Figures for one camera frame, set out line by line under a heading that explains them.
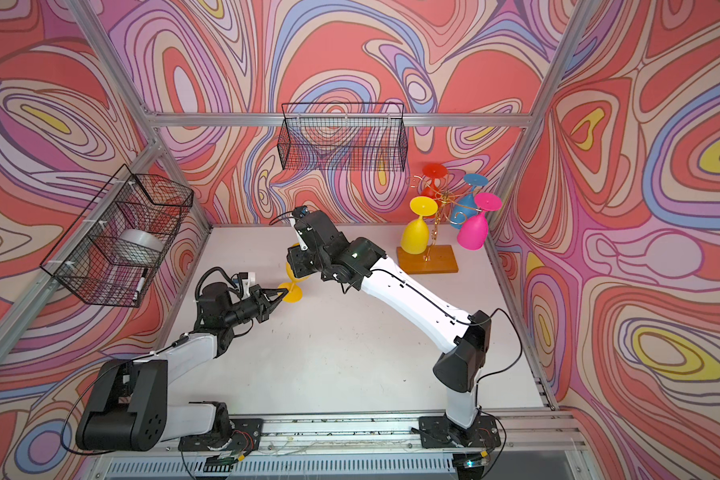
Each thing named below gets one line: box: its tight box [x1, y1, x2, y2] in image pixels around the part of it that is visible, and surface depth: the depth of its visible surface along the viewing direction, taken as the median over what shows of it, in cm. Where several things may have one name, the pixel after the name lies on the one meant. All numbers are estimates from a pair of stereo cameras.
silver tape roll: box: [113, 229, 164, 267], surface depth 74 cm
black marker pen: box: [132, 268, 148, 302], surface depth 75 cm
